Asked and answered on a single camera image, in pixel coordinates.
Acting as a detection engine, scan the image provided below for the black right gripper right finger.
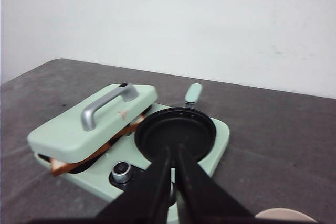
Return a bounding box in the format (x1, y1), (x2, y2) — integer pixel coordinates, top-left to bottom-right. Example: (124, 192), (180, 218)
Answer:
(175, 144), (256, 223)

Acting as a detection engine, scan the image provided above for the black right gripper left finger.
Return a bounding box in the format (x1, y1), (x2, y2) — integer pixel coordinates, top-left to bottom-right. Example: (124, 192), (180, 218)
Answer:
(30, 148), (171, 223)

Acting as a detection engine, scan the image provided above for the breakfast maker hinged lid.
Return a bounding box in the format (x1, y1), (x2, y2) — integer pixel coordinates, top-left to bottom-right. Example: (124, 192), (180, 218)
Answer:
(27, 83), (158, 163)

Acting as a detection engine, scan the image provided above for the mint green breakfast maker base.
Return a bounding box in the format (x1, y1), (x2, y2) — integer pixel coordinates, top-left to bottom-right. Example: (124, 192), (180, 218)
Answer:
(34, 102), (230, 224)

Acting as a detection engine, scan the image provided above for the left silver control knob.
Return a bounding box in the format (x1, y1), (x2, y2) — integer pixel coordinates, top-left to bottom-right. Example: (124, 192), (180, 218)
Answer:
(111, 161), (132, 184)

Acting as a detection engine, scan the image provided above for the black round frying pan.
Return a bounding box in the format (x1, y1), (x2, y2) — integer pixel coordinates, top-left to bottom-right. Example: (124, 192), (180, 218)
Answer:
(134, 83), (216, 168)

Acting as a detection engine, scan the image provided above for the beige ribbed bowl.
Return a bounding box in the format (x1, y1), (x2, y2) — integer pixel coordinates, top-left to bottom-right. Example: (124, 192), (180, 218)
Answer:
(255, 208), (318, 223)

